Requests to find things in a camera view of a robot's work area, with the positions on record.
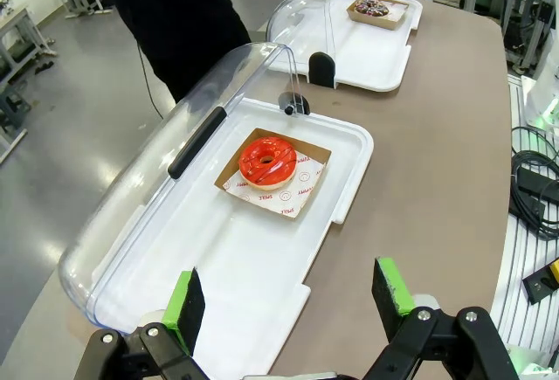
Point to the white display tray base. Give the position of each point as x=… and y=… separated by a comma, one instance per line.
x=244, y=266
x=371, y=57

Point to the red glazed donut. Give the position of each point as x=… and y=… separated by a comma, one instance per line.
x=253, y=174

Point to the person torso black Fila sweater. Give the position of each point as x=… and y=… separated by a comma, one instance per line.
x=174, y=13

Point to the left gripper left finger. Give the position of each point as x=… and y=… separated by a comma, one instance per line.
x=183, y=310

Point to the clear display case lid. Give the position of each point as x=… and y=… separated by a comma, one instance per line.
x=305, y=13
x=131, y=188

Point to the chocolate sprinkled donut right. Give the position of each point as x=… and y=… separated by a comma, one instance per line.
x=362, y=9

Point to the grey lab desk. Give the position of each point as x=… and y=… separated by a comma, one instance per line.
x=13, y=26

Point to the black box yellow button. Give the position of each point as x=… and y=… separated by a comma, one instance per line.
x=541, y=284

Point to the aluminium frame rack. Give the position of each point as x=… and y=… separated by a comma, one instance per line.
x=524, y=4

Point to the black lid hinge cap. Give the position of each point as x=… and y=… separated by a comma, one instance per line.
x=301, y=107
x=322, y=70

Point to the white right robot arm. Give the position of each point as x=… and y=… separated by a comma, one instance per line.
x=548, y=91

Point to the brown cardboard donut box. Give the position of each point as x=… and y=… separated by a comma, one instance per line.
x=380, y=24
x=324, y=156

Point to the white printed paper liner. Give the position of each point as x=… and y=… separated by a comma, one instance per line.
x=397, y=11
x=297, y=192

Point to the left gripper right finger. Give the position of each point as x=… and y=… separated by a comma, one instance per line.
x=393, y=292

